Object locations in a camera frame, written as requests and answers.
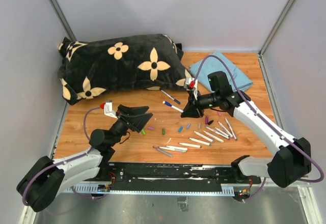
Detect light blue folded cloth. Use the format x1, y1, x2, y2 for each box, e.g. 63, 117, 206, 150
189, 51, 254, 94

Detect clear cap grey pen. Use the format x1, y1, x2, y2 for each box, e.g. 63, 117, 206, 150
152, 146, 173, 157

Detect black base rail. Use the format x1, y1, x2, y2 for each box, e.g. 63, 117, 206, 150
85, 162, 261, 193

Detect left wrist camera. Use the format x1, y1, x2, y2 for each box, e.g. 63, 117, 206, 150
104, 100, 118, 119

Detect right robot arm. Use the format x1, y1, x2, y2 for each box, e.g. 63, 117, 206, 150
181, 71, 311, 188

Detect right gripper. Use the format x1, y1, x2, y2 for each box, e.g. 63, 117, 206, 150
181, 89, 220, 119

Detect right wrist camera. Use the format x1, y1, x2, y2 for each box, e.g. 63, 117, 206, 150
184, 77, 198, 100

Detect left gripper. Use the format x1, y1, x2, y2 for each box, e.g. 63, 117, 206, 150
108, 105, 153, 147

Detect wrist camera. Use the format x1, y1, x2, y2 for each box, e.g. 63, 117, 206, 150
184, 77, 198, 100
104, 100, 118, 119

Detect black floral pillow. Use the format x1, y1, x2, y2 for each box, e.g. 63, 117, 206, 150
58, 34, 191, 105

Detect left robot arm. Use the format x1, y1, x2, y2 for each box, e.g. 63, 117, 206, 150
16, 101, 153, 212

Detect dark blue cap marker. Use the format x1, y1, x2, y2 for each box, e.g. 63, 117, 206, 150
162, 101, 183, 113

